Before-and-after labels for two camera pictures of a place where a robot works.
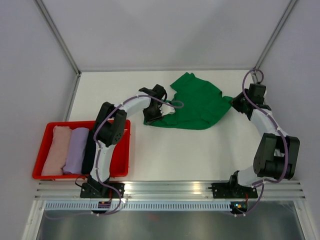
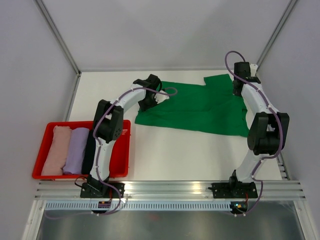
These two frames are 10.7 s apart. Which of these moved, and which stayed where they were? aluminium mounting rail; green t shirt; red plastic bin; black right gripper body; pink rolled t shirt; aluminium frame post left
Moved: black right gripper body; green t shirt
Stayed: aluminium frame post left; red plastic bin; pink rolled t shirt; aluminium mounting rail
